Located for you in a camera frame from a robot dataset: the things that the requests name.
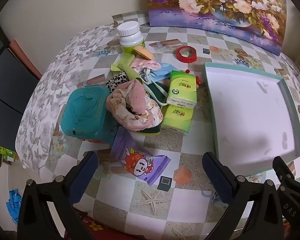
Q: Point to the leopard print scrunchie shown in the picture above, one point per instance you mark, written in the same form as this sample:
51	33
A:
116	81

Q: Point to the green tissue pack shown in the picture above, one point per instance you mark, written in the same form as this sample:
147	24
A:
181	87
176	118

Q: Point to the yellow sponge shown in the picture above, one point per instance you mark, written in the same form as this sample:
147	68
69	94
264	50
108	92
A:
152	131

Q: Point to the purple cartoon tissue pack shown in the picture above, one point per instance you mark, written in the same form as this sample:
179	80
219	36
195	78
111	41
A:
137	165

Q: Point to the grey floral tablecloth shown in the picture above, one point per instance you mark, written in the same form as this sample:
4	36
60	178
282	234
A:
45	100

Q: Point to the white bottle with green label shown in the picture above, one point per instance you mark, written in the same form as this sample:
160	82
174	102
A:
131	40

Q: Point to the red tape roll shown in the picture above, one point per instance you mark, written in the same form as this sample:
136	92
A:
186	59

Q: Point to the teal wet wipes pack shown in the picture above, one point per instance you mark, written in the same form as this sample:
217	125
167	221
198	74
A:
85	110

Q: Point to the pink white striped cloth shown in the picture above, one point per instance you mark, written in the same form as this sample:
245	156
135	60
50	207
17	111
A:
145	65

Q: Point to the dark green cloth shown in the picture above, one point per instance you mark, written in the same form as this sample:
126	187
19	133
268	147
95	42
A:
153	90

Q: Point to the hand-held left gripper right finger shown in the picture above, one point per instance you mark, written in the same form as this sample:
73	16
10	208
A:
217	177

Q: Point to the pink floral fabric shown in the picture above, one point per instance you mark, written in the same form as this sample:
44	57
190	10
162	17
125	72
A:
130	105

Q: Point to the teal rimmed white tray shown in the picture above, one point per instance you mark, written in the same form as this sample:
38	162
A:
247	110

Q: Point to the blue face mask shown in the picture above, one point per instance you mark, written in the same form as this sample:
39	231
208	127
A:
162	71

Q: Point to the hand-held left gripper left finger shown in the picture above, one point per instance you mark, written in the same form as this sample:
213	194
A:
83	177

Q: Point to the lime green cloth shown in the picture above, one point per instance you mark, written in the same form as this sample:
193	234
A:
125	62

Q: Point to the dark cabinet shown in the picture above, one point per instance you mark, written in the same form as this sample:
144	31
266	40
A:
5	85

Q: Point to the checkered printed tablecloth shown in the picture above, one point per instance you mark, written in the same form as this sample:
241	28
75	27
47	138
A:
190	140

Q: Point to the blue gloves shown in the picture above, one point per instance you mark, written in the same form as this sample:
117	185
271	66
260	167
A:
12	202

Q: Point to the floral still life painting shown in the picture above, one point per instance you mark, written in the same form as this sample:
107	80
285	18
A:
215	5

